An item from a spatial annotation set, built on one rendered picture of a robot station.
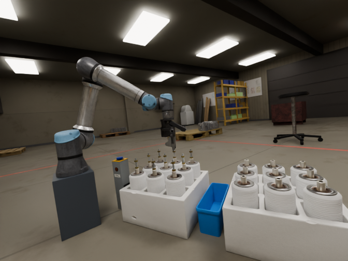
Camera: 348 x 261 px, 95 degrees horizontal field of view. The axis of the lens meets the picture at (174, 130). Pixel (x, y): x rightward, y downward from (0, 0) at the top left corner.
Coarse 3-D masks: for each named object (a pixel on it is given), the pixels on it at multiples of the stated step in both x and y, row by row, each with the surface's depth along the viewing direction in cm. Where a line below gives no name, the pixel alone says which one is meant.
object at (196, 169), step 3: (186, 165) 97; (189, 165) 96; (192, 165) 95; (195, 165) 95; (198, 165) 96; (192, 168) 95; (195, 168) 95; (198, 168) 96; (195, 171) 95; (198, 171) 96; (195, 174) 95; (198, 174) 96; (195, 177) 95
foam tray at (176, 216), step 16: (208, 176) 103; (128, 192) 84; (144, 192) 81; (192, 192) 78; (128, 208) 85; (144, 208) 80; (160, 208) 75; (176, 208) 71; (192, 208) 77; (144, 224) 81; (160, 224) 76; (176, 224) 72; (192, 224) 76
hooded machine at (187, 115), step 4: (184, 108) 1026; (188, 108) 1031; (180, 112) 1050; (184, 112) 1019; (188, 112) 1026; (192, 112) 1047; (180, 116) 1054; (184, 116) 1024; (188, 116) 1025; (192, 116) 1046; (184, 120) 1028; (188, 120) 1025; (192, 120) 1046; (184, 124) 1033; (188, 124) 1025; (192, 124) 1051
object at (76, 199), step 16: (80, 176) 82; (64, 192) 78; (80, 192) 82; (96, 192) 86; (64, 208) 78; (80, 208) 82; (96, 208) 86; (64, 224) 78; (80, 224) 82; (96, 224) 86
